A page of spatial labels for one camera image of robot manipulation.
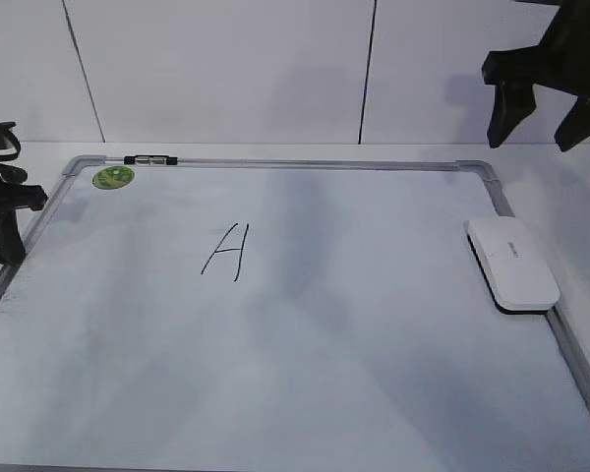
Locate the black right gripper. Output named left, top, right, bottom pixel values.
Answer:
left=482, top=1, right=590, bottom=152

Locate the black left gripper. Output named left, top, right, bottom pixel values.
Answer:
left=0, top=122, right=48, bottom=265

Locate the white board eraser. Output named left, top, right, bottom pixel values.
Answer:
left=465, top=216, right=561, bottom=313

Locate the round green magnet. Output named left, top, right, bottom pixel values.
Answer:
left=92, top=166, right=135, bottom=190

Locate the black cable loop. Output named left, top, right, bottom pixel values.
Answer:
left=0, top=128, right=23, bottom=166

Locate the white board with grey frame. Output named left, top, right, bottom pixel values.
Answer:
left=0, top=156, right=590, bottom=471

